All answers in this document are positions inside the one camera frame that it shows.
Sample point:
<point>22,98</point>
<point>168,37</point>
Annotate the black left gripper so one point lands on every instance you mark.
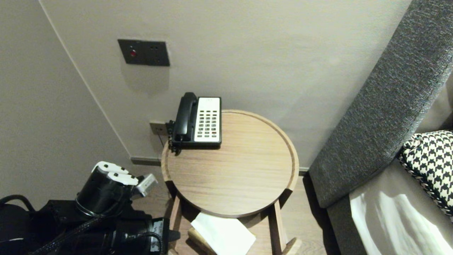
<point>102,191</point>

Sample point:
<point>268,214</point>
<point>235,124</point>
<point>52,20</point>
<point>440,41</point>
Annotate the white gold tissue pack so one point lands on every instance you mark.
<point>223,233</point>

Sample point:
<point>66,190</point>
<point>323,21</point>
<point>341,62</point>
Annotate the curved wooden nightstand drawer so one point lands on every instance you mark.
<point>277,226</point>

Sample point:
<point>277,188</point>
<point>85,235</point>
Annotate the round wooden nightstand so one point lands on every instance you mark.
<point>230,159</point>

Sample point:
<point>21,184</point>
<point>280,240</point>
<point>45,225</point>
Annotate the white black telephone base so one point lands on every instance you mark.
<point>208,120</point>

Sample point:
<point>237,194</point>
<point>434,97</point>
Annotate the black telephone handset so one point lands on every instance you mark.
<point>185,113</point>

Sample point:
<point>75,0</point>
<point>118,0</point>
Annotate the grey fabric bed base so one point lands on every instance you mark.
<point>341,230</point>

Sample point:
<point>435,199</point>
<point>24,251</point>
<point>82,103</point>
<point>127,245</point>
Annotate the white bed sheet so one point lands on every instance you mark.
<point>396,219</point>

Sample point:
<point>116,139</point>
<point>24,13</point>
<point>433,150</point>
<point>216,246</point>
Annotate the grey fabric headboard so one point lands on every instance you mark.
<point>389,88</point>

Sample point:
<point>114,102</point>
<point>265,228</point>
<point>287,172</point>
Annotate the black white houndstooth pillow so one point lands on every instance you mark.
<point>431,159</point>

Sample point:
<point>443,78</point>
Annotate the grey wall socket plate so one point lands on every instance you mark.
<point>155,128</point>

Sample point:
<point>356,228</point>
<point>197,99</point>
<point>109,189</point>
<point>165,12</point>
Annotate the dark wall switch panel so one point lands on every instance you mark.
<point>145,52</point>

